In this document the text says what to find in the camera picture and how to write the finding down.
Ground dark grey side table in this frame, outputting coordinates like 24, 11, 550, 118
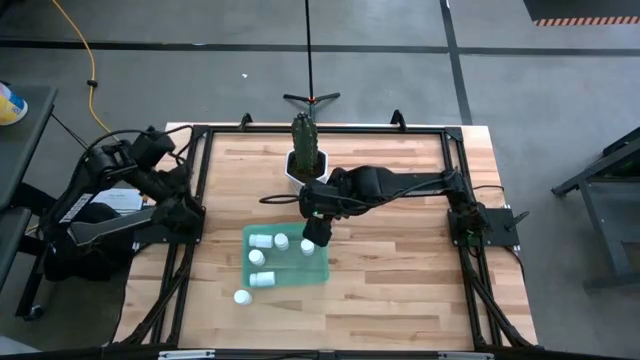
0, 82, 59, 294

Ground thin black floor cable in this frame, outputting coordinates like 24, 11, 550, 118
49, 113, 86, 151

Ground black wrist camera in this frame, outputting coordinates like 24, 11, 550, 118
132, 127, 177, 162
298, 180, 331, 217

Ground black tripod stand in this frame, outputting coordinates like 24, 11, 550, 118
282, 0, 342, 121

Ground black fabric cover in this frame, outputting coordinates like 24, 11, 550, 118
43, 219, 136, 282

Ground black mat with hazard stripe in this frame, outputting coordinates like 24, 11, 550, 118
523, 0, 640, 27

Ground yellow extension cable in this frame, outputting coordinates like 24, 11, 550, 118
49, 0, 114, 135

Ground yellow blue white container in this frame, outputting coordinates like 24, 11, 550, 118
0, 82, 29, 126

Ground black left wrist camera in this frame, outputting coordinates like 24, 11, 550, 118
132, 127, 177, 162

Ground white paper sheet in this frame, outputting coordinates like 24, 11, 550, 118
92, 187, 146, 215

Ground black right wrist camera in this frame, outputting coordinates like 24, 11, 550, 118
298, 180, 331, 217

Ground green cactus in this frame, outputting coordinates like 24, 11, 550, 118
291, 112, 320, 176

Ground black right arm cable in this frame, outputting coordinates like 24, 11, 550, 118
258, 193, 304, 206

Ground black metal cart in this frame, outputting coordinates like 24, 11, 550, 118
551, 125, 640, 292

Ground black metal table frame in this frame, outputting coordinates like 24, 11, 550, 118
113, 109, 536, 351

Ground silver metal bracket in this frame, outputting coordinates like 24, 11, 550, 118
438, 351, 495, 360
158, 349, 216, 360

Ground teal translucent plastic basket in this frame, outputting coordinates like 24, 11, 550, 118
241, 220, 331, 290

